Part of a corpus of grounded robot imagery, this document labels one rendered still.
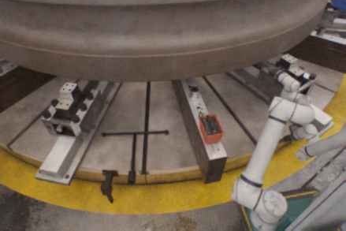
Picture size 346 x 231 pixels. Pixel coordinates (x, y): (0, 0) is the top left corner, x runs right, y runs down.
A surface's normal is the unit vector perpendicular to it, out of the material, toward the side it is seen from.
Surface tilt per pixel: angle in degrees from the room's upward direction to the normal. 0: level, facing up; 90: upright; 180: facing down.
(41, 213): 0
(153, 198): 0
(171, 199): 0
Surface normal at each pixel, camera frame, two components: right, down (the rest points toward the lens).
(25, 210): 0.00, -0.71
